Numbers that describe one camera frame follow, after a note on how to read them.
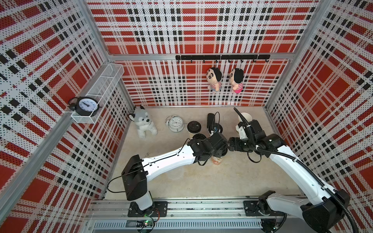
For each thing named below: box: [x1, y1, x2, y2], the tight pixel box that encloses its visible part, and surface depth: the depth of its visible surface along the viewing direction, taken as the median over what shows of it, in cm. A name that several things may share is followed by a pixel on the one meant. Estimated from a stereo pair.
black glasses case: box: [206, 113, 216, 135], surface depth 113 cm
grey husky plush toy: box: [128, 104, 158, 139], surface depth 95 cm
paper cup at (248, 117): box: [237, 112, 253, 123], surface depth 95 cm
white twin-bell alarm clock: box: [165, 115, 185, 133], surface depth 107 cm
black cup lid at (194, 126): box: [186, 120, 202, 134], surface depth 88 cm
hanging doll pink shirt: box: [229, 67, 244, 94], surface depth 97 cm
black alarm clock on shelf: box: [67, 96, 102, 117], surface depth 64 cm
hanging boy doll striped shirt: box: [206, 66, 223, 93], surface depth 96 cm
